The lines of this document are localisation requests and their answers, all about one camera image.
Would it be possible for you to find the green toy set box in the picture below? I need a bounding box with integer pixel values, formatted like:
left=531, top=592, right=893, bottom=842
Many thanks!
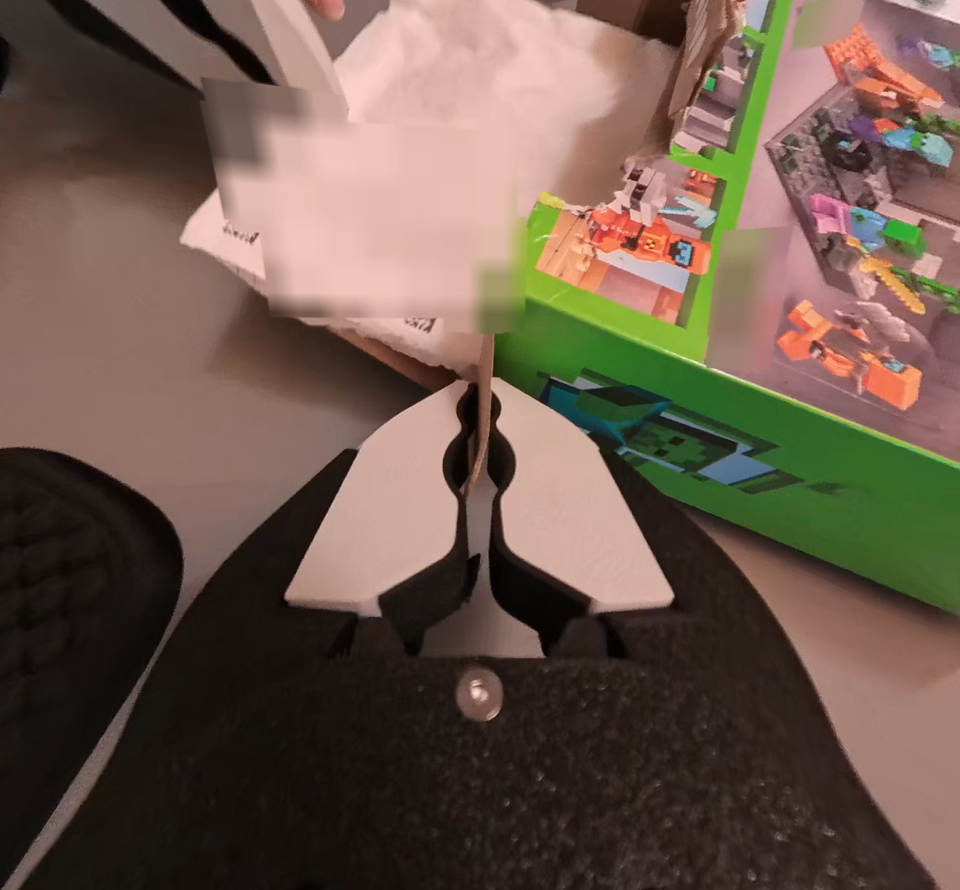
left=330, top=0, right=960, bottom=615

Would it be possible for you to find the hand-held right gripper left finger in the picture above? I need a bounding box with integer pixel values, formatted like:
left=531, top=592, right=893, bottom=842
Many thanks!
left=283, top=382, right=479, bottom=657

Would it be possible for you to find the large printed paper bag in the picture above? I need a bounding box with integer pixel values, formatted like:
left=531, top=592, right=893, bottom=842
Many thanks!
left=180, top=0, right=627, bottom=374

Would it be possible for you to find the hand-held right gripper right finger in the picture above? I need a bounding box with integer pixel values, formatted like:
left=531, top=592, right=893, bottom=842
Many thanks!
left=483, top=380, right=676, bottom=655

